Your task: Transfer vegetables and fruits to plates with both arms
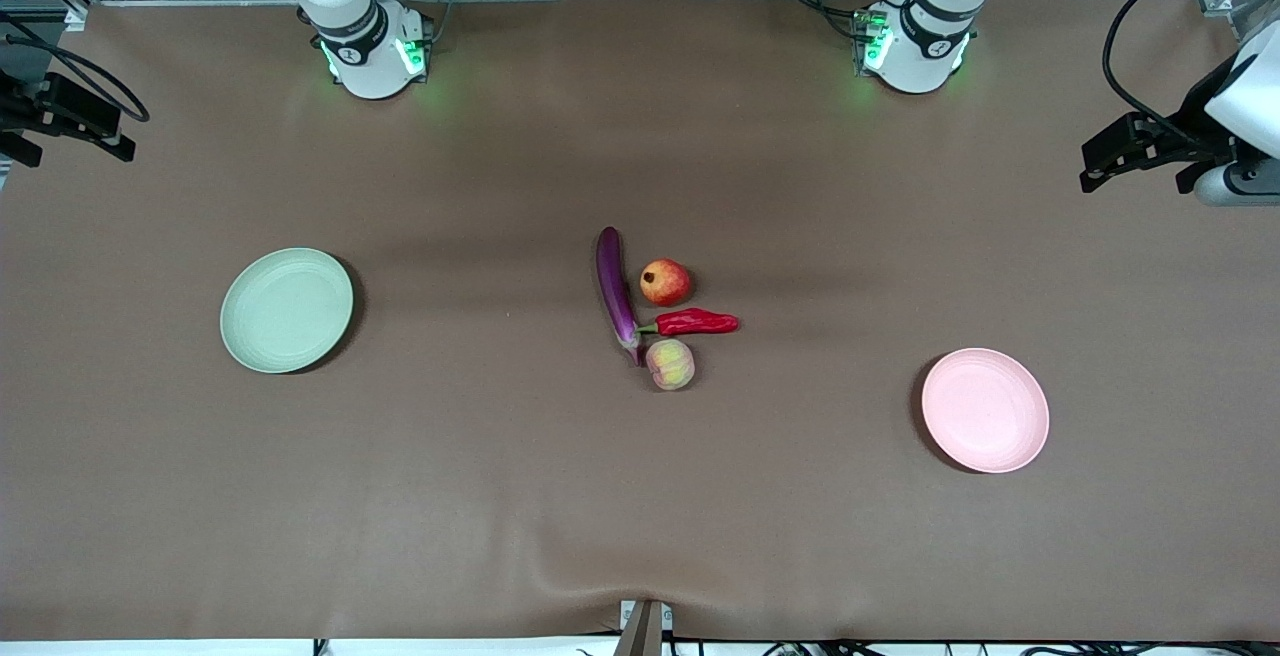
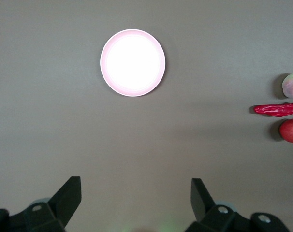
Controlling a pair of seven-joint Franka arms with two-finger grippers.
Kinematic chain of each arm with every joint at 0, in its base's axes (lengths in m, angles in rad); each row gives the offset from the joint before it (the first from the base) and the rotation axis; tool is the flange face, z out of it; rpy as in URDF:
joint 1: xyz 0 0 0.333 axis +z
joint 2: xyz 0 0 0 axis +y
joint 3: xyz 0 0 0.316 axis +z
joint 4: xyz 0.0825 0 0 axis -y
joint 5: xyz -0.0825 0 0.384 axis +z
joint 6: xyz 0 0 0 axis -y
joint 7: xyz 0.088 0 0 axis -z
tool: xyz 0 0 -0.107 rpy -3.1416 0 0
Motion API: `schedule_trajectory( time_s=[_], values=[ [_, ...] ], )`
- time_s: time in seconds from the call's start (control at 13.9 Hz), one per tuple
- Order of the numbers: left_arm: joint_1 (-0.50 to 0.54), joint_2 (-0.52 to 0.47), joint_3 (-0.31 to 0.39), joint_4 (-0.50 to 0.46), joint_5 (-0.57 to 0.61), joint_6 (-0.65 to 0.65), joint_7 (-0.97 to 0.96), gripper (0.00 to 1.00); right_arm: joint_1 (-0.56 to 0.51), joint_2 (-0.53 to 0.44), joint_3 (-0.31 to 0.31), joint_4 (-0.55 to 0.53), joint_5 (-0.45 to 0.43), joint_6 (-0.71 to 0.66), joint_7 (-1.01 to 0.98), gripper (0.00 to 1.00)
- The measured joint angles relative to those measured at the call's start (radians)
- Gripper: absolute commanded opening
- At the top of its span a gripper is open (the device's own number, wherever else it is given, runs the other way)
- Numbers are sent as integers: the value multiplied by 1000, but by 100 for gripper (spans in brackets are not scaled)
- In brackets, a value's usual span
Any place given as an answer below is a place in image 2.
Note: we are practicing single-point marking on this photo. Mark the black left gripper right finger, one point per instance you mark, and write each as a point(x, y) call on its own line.
point(202, 203)

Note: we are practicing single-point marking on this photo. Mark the red chili pepper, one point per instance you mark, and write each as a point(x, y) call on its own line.
point(277, 110)

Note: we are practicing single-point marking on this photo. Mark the brown table cloth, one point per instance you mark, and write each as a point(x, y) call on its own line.
point(52, 120)

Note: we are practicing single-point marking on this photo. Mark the red pomegranate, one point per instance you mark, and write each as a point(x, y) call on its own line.
point(291, 131)

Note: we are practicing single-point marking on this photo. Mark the yellow-pink peach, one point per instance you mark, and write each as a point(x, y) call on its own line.
point(292, 84)

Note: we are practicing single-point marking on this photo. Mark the pink round plate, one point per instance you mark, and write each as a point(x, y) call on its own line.
point(132, 62)

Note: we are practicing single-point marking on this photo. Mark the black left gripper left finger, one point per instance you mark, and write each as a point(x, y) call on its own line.
point(62, 203)

